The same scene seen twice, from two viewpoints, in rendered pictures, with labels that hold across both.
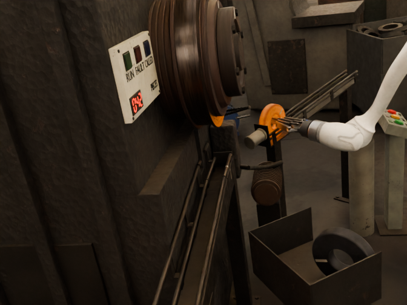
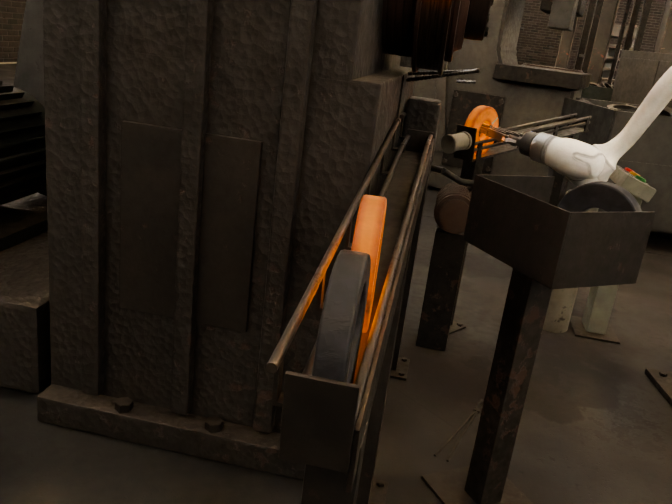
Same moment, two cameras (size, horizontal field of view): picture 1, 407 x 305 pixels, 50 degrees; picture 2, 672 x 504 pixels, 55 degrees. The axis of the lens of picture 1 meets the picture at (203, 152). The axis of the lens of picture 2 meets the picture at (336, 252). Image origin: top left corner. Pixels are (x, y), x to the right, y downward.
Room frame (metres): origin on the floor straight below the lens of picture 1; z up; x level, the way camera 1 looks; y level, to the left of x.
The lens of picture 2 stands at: (-0.25, 0.28, 0.95)
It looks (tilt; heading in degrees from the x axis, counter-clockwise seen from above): 19 degrees down; 355
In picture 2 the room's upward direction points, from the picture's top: 7 degrees clockwise
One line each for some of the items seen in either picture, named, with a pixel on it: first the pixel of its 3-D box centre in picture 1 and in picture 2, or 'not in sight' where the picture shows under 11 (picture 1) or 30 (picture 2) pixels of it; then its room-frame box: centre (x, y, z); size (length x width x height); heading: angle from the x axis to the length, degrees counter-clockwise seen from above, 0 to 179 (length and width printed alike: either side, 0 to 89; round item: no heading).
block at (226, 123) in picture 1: (225, 149); (417, 139); (1.68, -0.09, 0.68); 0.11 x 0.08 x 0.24; 77
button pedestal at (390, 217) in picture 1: (393, 172); (613, 253); (1.94, -0.92, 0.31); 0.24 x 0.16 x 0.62; 167
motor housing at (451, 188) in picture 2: (271, 221); (444, 266); (1.74, -0.26, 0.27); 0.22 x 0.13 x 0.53; 167
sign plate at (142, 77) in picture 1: (137, 74); not in sight; (1.15, 0.14, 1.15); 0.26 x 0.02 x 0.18; 167
